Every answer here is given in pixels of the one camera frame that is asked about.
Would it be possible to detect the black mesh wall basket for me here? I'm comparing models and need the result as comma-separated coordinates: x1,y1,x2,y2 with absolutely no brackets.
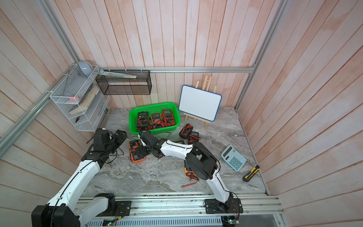
96,70,152,95

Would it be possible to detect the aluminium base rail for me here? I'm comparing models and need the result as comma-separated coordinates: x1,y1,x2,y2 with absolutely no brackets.
85,191,289,227

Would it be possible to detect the red black multimeter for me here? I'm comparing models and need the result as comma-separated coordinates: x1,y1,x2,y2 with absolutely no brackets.
162,109,175,127

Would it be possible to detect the wooden easel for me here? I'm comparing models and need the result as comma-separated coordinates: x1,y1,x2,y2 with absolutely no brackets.
183,75,217,130

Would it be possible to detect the light green ruler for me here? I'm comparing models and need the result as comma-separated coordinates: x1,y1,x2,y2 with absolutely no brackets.
99,70,137,79

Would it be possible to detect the dark green multimeter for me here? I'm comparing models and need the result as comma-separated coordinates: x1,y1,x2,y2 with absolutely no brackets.
136,111,149,131

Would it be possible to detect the grey computer mouse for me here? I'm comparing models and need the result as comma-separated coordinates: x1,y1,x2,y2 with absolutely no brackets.
78,61,93,77

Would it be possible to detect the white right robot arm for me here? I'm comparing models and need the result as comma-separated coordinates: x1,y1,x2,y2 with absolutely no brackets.
138,131,243,215

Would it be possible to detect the yellow black utility knife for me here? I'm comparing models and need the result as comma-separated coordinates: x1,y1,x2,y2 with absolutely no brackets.
243,165,260,182

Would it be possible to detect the book on shelf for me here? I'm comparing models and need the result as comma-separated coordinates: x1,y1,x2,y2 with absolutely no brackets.
69,84,100,115

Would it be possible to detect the white wire shelf rack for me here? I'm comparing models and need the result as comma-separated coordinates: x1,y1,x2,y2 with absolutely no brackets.
50,63,110,132

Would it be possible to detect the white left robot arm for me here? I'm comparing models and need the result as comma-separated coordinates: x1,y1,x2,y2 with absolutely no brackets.
31,128,127,227

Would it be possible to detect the green plastic basket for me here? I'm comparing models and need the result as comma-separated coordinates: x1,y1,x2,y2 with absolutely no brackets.
129,102,181,135

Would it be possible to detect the orange multimeter green face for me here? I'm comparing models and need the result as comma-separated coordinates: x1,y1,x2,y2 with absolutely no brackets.
129,140,147,164

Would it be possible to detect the orange black multimeter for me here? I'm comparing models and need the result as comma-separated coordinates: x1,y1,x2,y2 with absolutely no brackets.
150,113,165,129

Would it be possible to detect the yellow multimeter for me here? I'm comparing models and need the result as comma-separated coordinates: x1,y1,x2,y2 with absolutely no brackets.
181,160,199,188

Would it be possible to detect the blue framed whiteboard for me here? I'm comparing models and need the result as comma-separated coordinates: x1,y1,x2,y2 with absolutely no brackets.
178,85,223,123

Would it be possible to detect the light blue calculator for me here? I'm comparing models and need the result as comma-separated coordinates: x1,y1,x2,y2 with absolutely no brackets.
221,145,247,172

